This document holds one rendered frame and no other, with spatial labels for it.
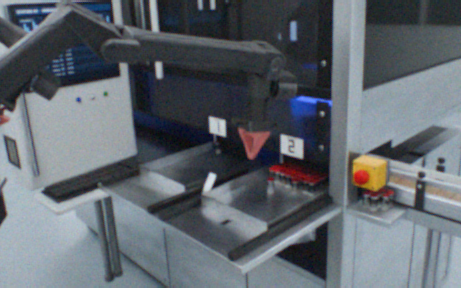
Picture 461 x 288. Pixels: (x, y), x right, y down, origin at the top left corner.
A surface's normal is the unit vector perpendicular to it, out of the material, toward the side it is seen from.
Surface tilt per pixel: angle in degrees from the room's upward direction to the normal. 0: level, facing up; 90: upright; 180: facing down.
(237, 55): 104
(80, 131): 90
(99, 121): 90
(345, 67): 90
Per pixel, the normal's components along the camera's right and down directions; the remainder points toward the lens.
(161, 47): 0.47, 0.47
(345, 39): -0.72, 0.23
